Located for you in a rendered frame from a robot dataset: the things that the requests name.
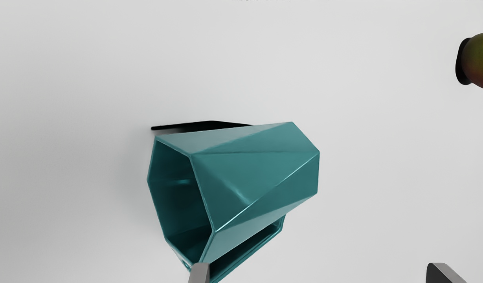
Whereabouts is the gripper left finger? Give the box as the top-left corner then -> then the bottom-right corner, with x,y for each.
188,263 -> 211,283

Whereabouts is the green red mango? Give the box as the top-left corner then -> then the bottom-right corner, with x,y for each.
461,31 -> 483,91

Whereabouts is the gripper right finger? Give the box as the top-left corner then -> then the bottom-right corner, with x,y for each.
426,262 -> 468,283

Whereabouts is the teal faceted mug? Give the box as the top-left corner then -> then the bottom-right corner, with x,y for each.
147,121 -> 320,283

